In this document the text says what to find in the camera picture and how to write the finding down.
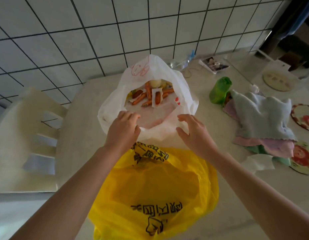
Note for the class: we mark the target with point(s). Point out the person's right forearm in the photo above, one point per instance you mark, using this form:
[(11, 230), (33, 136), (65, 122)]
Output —
[(264, 197)]

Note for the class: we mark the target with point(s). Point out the person's left forearm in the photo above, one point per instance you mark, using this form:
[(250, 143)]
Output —
[(69, 197)]

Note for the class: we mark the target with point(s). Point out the small clear blue-cap bottle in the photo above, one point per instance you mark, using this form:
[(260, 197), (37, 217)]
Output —
[(182, 62)]

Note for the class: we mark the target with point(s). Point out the yellow rim round coaster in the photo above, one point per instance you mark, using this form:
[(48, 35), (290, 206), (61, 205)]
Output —
[(302, 157)]

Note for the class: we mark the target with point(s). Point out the round dining table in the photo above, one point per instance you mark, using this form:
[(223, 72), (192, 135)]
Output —
[(82, 134)]

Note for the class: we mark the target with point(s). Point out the person's right hand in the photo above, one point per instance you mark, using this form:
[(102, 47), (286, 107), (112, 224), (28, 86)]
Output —
[(198, 139)]

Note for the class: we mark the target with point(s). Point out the green towel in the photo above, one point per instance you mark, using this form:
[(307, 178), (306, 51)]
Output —
[(282, 159)]

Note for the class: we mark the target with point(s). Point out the white plastic bag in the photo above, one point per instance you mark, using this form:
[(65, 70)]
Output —
[(112, 107)]

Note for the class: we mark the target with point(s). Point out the red rim round coaster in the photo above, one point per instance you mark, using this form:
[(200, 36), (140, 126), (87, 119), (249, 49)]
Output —
[(304, 117)]

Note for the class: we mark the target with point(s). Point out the orange sausages bunch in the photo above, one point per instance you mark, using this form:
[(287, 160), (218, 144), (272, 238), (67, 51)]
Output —
[(139, 98)]

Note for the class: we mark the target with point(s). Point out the green bag roll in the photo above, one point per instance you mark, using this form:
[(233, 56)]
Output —
[(220, 89)]

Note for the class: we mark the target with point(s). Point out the yellow plastic bag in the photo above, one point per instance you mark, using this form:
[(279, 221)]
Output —
[(157, 184)]

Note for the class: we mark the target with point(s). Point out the dark low furniture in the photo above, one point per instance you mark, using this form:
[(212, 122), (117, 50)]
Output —
[(297, 52)]

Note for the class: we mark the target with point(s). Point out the bun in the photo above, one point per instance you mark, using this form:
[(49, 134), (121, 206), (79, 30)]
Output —
[(155, 83)]

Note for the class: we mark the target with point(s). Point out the person's left hand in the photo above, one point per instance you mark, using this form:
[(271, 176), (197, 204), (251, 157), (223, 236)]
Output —
[(122, 137)]

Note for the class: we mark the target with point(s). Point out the dark blue curtain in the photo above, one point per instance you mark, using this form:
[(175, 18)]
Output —
[(287, 19)]

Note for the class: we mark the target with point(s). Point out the yellow lemon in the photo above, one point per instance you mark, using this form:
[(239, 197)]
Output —
[(165, 84)]

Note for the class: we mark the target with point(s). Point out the white slatted chair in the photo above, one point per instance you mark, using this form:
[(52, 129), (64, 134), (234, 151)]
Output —
[(14, 122)]

